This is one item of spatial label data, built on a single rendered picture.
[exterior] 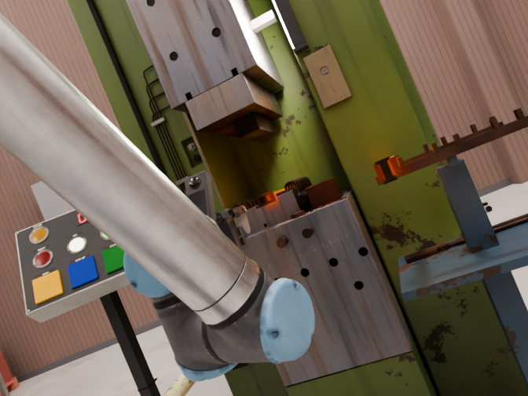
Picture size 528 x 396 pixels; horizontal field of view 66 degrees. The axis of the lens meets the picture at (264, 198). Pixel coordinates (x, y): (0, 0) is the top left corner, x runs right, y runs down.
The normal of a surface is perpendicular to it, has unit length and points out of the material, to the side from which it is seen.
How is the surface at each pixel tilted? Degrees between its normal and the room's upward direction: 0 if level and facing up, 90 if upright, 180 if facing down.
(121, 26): 90
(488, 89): 90
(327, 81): 90
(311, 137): 90
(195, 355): 107
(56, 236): 60
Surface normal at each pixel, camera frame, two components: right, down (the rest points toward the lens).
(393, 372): -0.25, 0.10
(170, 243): 0.33, 0.16
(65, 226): -0.06, -0.52
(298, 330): 0.73, -0.23
